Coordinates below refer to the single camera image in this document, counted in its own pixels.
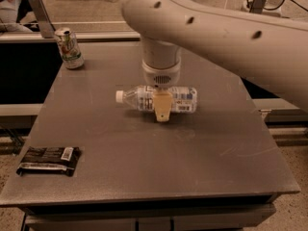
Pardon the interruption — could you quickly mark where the grey table drawer frame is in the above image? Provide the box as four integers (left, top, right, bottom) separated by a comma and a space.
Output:
21, 195, 276, 231

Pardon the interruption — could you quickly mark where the green white soda can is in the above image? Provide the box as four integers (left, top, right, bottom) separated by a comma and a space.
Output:
54, 27, 84, 69

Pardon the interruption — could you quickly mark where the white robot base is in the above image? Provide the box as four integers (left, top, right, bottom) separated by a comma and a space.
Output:
242, 0, 285, 17

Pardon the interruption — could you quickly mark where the metal bracket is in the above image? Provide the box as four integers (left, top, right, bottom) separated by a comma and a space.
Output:
28, 0, 55, 39
249, 0, 267, 14

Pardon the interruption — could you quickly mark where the black cable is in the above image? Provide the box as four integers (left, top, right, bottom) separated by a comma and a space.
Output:
245, 0, 308, 13

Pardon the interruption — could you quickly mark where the clear blue-labelled water bottle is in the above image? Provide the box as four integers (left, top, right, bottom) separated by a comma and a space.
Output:
115, 86, 197, 114

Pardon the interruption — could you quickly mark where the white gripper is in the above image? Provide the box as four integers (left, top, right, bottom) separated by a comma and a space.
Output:
141, 58, 181, 122

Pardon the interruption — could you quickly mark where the right metal bracket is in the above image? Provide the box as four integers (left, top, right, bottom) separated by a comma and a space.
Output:
249, 0, 267, 14

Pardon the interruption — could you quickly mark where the left metal bracket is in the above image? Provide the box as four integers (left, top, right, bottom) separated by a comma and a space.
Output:
28, 0, 55, 39

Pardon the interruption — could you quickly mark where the person in white clothes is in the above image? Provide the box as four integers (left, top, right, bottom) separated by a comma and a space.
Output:
0, 0, 31, 33

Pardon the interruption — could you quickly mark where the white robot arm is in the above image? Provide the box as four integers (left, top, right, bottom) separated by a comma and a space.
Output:
121, 0, 308, 112

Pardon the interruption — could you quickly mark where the black snack bar wrapper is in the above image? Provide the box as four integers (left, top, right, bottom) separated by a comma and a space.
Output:
16, 146, 82, 177

